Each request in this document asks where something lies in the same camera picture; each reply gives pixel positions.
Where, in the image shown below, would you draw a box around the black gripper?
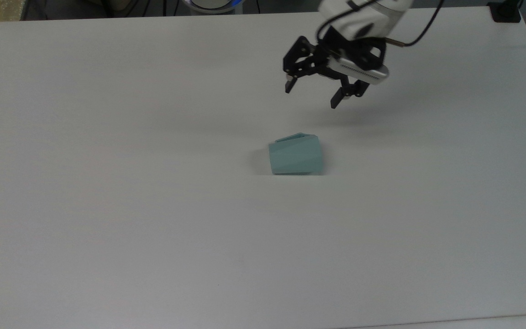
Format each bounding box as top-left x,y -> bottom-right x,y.
283,27 -> 388,110

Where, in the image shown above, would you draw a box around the light teal plastic cup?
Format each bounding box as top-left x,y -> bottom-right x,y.
268,133 -> 325,175

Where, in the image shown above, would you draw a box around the black table clamp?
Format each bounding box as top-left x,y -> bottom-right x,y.
488,0 -> 523,23

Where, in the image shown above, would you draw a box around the white adjacent table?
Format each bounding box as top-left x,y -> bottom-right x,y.
345,314 -> 526,329

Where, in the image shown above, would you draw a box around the silver camera box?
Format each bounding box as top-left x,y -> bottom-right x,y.
329,55 -> 390,86

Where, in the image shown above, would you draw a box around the black camera cable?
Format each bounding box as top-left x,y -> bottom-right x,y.
385,0 -> 445,48

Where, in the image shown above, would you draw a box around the white robot base blue ring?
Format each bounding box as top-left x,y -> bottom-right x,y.
184,0 -> 244,15

